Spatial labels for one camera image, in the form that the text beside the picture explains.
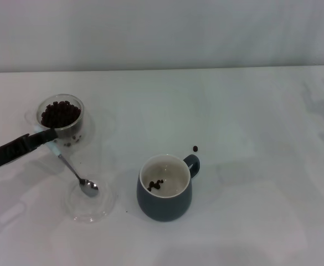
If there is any double-walled clear glass cup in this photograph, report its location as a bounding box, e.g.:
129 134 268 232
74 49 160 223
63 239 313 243
24 93 95 154

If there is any small coffee bean cluster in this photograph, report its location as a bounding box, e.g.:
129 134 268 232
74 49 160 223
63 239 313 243
146 179 164 192

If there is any clear glass saucer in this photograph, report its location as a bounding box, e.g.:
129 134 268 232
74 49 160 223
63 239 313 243
64 178 119 224

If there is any light blue handled metal spoon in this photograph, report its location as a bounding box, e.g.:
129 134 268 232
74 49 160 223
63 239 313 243
33 125 99 198

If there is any dark teal ceramic mug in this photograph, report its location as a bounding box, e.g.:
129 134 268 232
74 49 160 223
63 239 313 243
136 154 201 222

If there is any coffee beans pile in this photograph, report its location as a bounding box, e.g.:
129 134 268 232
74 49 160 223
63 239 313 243
40 100 82 129

